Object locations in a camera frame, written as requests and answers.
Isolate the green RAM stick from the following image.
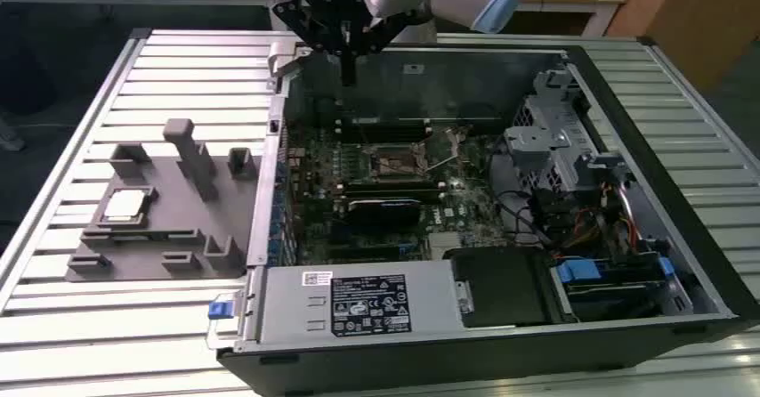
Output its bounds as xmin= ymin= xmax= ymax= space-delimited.
xmin=109 ymin=231 xmax=195 ymax=240

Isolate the black PC case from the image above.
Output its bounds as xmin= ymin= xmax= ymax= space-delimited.
xmin=204 ymin=40 xmax=760 ymax=389

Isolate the silver drive cage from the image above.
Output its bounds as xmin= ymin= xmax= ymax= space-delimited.
xmin=503 ymin=69 xmax=631 ymax=198

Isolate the black RAM slot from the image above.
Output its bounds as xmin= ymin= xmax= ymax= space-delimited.
xmin=336 ymin=124 xmax=432 ymax=132
xmin=336 ymin=118 xmax=432 ymax=126
xmin=336 ymin=195 xmax=445 ymax=204
xmin=337 ymin=129 xmax=432 ymax=137
xmin=335 ymin=181 xmax=445 ymax=189
xmin=335 ymin=186 xmax=445 ymax=194
xmin=339 ymin=134 xmax=432 ymax=142
xmin=335 ymin=190 xmax=445 ymax=199

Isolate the metal socket cover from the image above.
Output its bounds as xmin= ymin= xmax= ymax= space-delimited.
xmin=413 ymin=126 xmax=467 ymax=172

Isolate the coloured wire bundle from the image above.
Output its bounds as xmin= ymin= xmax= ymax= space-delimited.
xmin=557 ymin=182 xmax=647 ymax=260

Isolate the green motherboard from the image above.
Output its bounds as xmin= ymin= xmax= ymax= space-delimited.
xmin=277 ymin=120 xmax=536 ymax=267

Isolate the blue disk carrier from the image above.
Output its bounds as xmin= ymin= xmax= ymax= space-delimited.
xmin=557 ymin=257 xmax=601 ymax=285

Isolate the metal disk bay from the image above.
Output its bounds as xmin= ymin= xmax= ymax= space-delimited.
xmin=548 ymin=254 xmax=700 ymax=325

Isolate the black plastic shroud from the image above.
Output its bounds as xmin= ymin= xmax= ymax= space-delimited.
xmin=448 ymin=247 xmax=575 ymax=329

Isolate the grey case handle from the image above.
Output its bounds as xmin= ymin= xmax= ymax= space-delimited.
xmin=265 ymin=42 xmax=325 ymax=93

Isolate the grey parts rack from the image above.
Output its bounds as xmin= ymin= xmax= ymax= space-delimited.
xmin=63 ymin=118 xmax=264 ymax=284

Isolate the silver power supply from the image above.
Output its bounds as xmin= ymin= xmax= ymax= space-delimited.
xmin=255 ymin=261 xmax=471 ymax=344

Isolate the silver CPU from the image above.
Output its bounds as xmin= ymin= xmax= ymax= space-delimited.
xmin=101 ymin=188 xmax=149 ymax=223

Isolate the silver chipset heatsink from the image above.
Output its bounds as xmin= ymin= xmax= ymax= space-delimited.
xmin=428 ymin=231 xmax=465 ymax=252

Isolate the CPU socket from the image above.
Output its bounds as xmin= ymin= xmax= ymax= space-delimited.
xmin=367 ymin=142 xmax=432 ymax=181

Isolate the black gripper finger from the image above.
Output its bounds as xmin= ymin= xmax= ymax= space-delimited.
xmin=349 ymin=12 xmax=417 ymax=87
xmin=271 ymin=0 xmax=352 ymax=87

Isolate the wooden cabinet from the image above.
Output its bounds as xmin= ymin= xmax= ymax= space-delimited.
xmin=608 ymin=0 xmax=760 ymax=91

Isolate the black wire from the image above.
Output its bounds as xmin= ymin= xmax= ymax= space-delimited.
xmin=491 ymin=134 xmax=539 ymax=242

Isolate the blue case latch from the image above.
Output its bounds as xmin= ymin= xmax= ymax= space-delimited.
xmin=208 ymin=293 xmax=233 ymax=320

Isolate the small black expansion card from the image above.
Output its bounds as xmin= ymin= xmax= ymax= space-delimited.
xmin=345 ymin=197 xmax=424 ymax=230

